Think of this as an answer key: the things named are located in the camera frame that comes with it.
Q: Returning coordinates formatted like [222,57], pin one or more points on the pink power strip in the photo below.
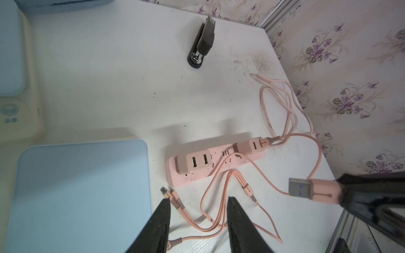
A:
[221,155]

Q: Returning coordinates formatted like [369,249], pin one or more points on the pink charger adapter with prongs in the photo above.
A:
[195,161]

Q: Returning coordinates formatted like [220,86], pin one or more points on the black stapler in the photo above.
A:
[202,44]

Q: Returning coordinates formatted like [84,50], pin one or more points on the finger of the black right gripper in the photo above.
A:
[371,197]

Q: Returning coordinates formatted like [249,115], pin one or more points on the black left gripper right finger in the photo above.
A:
[244,237]

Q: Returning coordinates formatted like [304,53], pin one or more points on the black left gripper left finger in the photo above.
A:
[154,236]

